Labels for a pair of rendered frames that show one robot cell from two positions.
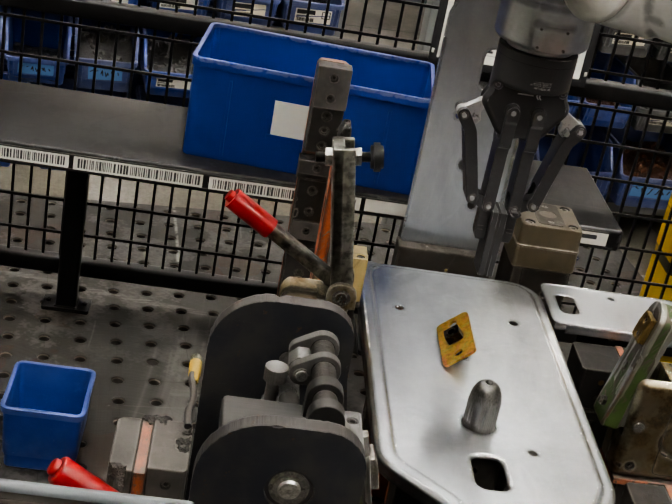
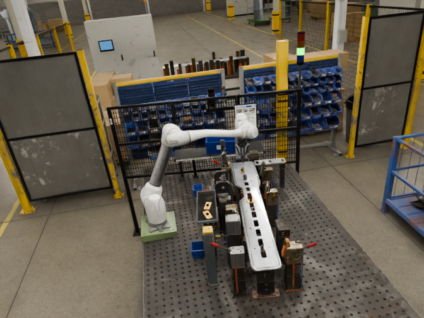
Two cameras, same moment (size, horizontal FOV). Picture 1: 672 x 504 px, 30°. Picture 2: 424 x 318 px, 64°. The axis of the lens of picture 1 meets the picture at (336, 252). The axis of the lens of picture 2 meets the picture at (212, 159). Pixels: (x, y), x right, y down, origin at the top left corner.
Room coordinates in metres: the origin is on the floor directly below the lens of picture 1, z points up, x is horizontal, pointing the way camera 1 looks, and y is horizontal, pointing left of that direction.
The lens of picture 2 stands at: (-1.52, -0.21, 2.52)
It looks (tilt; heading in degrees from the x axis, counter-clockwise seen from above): 27 degrees down; 7
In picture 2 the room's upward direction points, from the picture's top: 6 degrees counter-clockwise
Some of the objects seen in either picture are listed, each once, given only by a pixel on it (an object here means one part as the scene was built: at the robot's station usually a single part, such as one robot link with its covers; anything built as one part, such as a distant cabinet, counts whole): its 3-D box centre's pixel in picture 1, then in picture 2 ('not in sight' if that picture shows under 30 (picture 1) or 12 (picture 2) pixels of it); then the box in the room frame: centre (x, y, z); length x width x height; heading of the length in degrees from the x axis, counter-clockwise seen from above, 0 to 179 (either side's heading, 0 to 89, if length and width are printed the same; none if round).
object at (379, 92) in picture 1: (310, 106); (221, 144); (1.56, 0.07, 1.09); 0.30 x 0.17 x 0.13; 91
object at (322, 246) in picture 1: (306, 330); not in sight; (1.23, 0.02, 0.95); 0.03 x 0.01 x 0.50; 7
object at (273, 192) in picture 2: not in sight; (271, 207); (0.77, -0.37, 0.87); 0.12 x 0.09 x 0.35; 97
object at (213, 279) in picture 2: not in sight; (211, 257); (0.16, 0.07, 0.92); 0.08 x 0.08 x 0.44; 7
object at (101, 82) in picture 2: not in sight; (117, 102); (5.09, 2.48, 0.52); 1.20 x 0.80 x 1.05; 12
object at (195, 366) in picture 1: (192, 390); not in sight; (0.84, 0.09, 1.09); 0.10 x 0.01 x 0.01; 7
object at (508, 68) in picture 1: (527, 91); (241, 142); (1.15, -0.15, 1.29); 0.08 x 0.07 x 0.09; 97
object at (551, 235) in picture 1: (514, 339); (253, 168); (1.44, -0.25, 0.88); 0.08 x 0.08 x 0.36; 7
